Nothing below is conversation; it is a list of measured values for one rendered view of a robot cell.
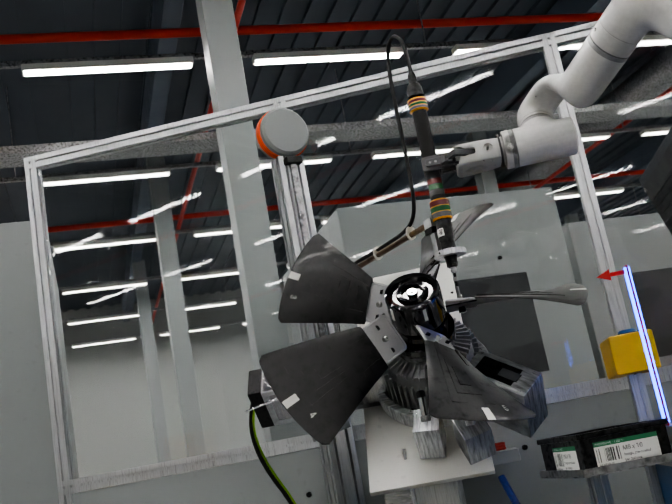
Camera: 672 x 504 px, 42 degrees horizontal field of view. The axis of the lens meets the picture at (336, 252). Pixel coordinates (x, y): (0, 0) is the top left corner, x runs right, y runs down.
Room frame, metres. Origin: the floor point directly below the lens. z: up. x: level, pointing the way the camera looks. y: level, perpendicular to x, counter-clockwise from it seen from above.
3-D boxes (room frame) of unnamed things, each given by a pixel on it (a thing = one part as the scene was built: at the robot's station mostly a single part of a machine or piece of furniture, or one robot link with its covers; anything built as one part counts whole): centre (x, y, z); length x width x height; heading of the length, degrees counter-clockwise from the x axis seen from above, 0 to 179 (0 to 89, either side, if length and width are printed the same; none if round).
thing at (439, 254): (1.87, -0.24, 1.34); 0.09 x 0.07 x 0.10; 28
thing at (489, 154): (1.85, -0.35, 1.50); 0.11 x 0.10 x 0.07; 83
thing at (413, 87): (1.86, -0.24, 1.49); 0.04 x 0.04 x 0.46
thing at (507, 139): (1.84, -0.41, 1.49); 0.09 x 0.03 x 0.08; 173
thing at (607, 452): (1.67, -0.41, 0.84); 0.22 x 0.17 x 0.07; 8
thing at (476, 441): (1.87, -0.21, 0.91); 0.12 x 0.08 x 0.12; 173
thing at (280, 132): (2.50, 0.09, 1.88); 0.17 x 0.15 x 0.16; 83
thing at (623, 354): (2.11, -0.64, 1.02); 0.16 x 0.10 x 0.11; 173
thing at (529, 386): (1.88, -0.29, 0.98); 0.20 x 0.16 x 0.20; 173
